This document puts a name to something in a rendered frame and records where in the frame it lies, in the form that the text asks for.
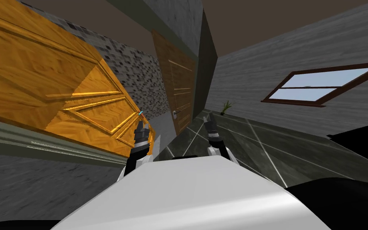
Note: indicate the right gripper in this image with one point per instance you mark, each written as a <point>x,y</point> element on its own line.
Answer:
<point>211,128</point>

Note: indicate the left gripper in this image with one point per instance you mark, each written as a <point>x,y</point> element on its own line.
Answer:
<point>141,136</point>

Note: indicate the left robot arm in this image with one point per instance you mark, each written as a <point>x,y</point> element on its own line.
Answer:
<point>136,158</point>

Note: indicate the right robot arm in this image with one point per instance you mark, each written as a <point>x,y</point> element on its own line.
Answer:
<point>218,147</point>

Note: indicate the small green potted plant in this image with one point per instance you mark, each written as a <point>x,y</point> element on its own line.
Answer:
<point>225,107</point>

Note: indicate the brown wooden door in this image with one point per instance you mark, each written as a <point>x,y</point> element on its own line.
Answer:
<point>179,80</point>

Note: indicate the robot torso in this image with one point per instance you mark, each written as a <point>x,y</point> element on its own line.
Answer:
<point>190,198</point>

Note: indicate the brown framed window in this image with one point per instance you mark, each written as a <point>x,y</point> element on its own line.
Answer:
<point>318,86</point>

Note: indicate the orange panelled wooden door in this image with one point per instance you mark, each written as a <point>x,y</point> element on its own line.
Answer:
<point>27,73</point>

